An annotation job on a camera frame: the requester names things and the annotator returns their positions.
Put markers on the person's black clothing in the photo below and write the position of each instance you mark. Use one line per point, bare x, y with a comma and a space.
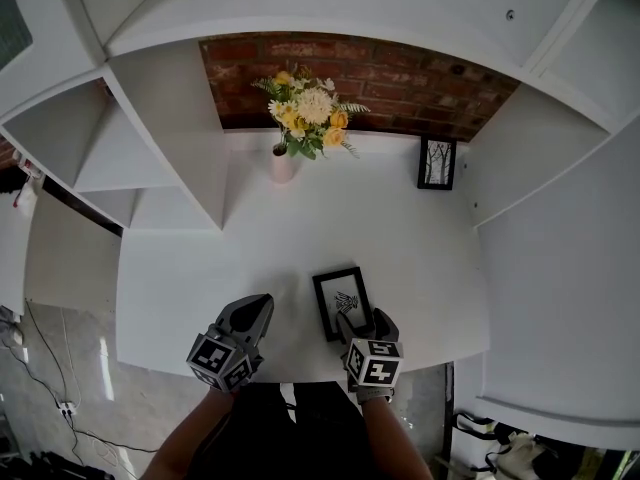
300, 438

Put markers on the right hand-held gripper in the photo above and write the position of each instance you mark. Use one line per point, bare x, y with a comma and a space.
375, 363

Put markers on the tree print black frame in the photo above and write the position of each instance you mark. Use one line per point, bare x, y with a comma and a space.
436, 163

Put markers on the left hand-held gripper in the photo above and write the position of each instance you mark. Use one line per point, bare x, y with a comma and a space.
220, 360

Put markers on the white shelf unit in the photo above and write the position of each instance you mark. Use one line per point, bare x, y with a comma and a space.
350, 8

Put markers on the person's left forearm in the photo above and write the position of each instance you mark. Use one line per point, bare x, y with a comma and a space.
185, 438

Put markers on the white power strip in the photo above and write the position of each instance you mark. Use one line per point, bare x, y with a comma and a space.
68, 408

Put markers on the yellow white flower bouquet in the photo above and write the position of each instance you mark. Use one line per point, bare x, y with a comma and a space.
312, 108

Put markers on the person's right forearm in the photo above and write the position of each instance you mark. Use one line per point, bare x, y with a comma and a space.
395, 438

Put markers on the black picture frame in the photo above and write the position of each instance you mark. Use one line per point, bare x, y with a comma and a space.
345, 290

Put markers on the pale pink vase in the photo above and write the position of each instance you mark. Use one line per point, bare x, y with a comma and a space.
282, 170

